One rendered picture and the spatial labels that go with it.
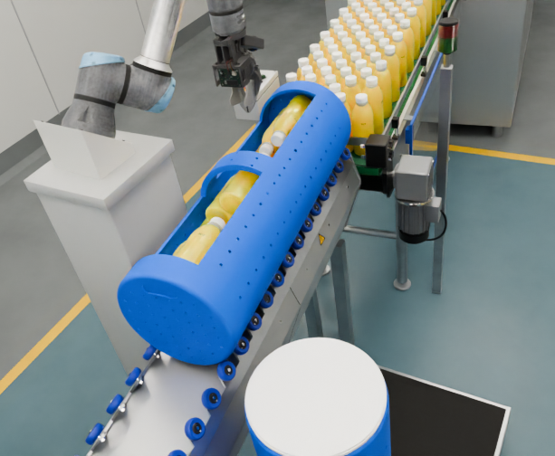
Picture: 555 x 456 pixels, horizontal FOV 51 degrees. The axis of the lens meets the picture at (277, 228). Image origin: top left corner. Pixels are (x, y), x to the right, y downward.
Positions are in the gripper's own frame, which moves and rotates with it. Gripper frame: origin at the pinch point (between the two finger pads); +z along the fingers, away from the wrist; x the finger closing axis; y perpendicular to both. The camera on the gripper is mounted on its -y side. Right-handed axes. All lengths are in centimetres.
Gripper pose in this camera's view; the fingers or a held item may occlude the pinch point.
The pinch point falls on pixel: (249, 106)
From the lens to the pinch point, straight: 146.1
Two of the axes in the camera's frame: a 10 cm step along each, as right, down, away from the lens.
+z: 1.4, 7.7, 6.2
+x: 9.2, 1.4, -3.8
